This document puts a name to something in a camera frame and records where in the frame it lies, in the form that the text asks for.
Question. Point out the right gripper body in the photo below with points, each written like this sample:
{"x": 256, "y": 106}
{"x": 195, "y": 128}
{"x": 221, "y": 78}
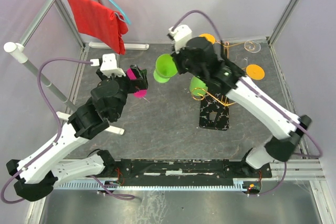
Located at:
{"x": 184, "y": 64}

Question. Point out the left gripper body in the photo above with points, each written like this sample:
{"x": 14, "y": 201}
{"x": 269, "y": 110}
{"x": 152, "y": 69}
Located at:
{"x": 125, "y": 85}

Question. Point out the pink plastic goblet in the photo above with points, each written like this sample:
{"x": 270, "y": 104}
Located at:
{"x": 138, "y": 94}

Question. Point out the green plastic goblet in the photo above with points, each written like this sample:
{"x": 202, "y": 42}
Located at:
{"x": 198, "y": 89}
{"x": 165, "y": 68}

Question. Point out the orange plastic goblet front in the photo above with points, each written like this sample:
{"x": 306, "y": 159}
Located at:
{"x": 209, "y": 37}

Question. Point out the orange plastic goblet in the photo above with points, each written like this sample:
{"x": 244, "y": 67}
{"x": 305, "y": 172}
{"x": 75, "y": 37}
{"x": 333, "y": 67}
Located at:
{"x": 255, "y": 72}
{"x": 209, "y": 37}

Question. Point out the clear champagne flute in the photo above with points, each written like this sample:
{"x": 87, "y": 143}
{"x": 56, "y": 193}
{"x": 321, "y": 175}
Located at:
{"x": 252, "y": 46}

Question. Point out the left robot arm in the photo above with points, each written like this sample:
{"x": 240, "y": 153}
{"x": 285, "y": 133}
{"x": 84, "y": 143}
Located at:
{"x": 38, "y": 174}

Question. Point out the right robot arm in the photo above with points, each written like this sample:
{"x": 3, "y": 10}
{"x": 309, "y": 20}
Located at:
{"x": 230, "y": 80}

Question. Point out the white stand foot front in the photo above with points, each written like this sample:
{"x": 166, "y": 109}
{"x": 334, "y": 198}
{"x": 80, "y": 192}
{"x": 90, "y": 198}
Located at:
{"x": 111, "y": 129}

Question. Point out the red cloth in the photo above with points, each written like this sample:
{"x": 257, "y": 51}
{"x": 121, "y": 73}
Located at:
{"x": 100, "y": 22}

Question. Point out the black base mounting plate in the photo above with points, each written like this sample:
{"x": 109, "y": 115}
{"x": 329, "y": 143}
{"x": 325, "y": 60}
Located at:
{"x": 183, "y": 172}

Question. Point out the grey clothes stand pole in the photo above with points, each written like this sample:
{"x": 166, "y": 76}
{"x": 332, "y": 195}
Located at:
{"x": 16, "y": 49}

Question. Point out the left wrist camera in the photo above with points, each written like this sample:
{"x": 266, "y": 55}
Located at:
{"x": 109, "y": 65}

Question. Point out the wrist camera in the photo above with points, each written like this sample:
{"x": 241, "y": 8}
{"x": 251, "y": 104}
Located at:
{"x": 180, "y": 36}
{"x": 109, "y": 65}

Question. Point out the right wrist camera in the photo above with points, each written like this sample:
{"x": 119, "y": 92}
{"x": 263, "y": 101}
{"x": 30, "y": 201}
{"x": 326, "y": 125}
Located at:
{"x": 180, "y": 36}

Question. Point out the gold wire wine glass rack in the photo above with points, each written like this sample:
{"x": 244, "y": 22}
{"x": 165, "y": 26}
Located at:
{"x": 214, "y": 112}

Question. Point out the white cable duct strip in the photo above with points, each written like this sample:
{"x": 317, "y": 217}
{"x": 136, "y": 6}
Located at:
{"x": 91, "y": 184}

